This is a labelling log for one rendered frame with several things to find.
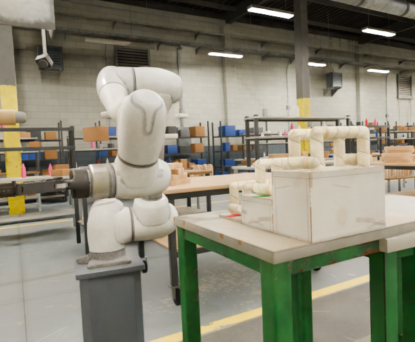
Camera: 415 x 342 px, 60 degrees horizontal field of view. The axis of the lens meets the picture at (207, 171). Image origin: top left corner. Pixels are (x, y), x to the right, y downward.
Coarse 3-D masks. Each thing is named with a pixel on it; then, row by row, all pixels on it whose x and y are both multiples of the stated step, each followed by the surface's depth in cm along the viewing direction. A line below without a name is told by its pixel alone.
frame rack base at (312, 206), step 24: (336, 168) 94; (360, 168) 92; (288, 192) 92; (312, 192) 85; (336, 192) 89; (360, 192) 93; (384, 192) 97; (288, 216) 92; (312, 216) 85; (336, 216) 89; (360, 216) 93; (384, 216) 97; (312, 240) 85
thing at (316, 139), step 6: (318, 132) 87; (312, 138) 88; (318, 138) 87; (312, 144) 88; (318, 144) 87; (312, 150) 88; (318, 150) 87; (312, 156) 88; (318, 156) 87; (318, 168) 87
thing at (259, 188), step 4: (256, 184) 110; (260, 184) 108; (264, 184) 106; (268, 184) 105; (256, 188) 108; (260, 188) 106; (264, 188) 105; (268, 188) 103; (256, 192) 109; (260, 192) 107; (264, 192) 105; (268, 192) 103
